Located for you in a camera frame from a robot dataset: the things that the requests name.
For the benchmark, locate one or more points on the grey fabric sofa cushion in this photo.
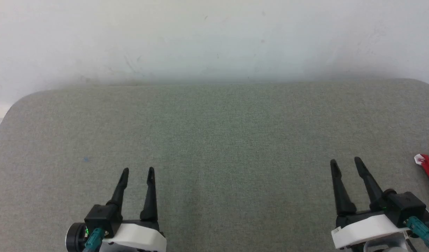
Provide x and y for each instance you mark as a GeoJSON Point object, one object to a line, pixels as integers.
{"type": "Point", "coordinates": [214, 140]}

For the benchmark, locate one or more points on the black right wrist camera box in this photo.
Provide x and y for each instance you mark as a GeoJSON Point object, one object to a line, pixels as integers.
{"type": "Point", "coordinates": [405, 206]}

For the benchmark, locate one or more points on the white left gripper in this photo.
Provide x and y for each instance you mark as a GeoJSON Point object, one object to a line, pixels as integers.
{"type": "Point", "coordinates": [141, 238]}

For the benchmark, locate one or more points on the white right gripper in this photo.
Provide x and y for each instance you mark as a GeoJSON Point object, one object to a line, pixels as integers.
{"type": "Point", "coordinates": [364, 227]}

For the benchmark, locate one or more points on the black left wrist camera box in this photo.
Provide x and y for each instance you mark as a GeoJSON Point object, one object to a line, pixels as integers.
{"type": "Point", "coordinates": [102, 218]}

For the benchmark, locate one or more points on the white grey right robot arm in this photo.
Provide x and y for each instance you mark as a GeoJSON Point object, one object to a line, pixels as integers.
{"type": "Point", "coordinates": [385, 246]}

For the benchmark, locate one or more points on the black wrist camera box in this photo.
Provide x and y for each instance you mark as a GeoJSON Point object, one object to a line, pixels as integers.
{"type": "Point", "coordinates": [102, 218]}
{"type": "Point", "coordinates": [405, 206]}

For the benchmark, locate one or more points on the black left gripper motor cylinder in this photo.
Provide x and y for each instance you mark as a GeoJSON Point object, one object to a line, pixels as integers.
{"type": "Point", "coordinates": [74, 238]}

